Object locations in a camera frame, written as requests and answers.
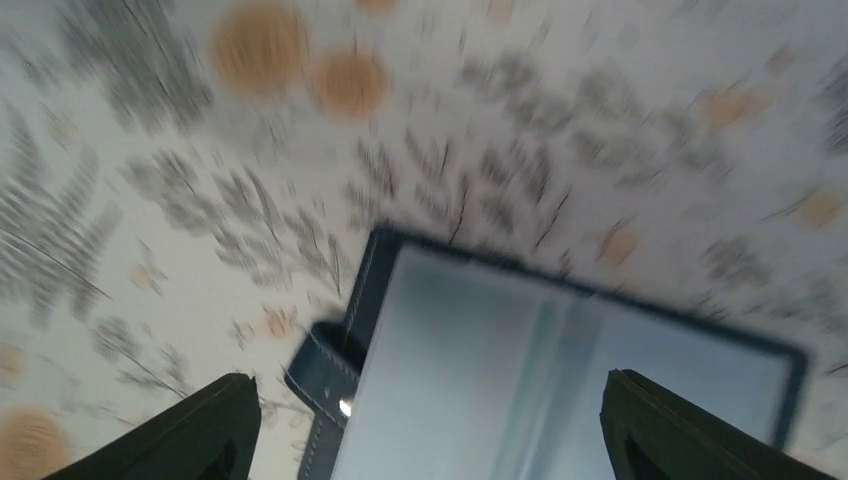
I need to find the blue leather card holder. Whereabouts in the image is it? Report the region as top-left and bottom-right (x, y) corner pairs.
(284, 225), (809, 479)

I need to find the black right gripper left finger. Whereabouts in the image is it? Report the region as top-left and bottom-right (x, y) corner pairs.
(47, 373), (261, 480)

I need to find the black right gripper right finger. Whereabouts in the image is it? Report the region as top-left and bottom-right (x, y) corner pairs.
(600, 370), (830, 480)

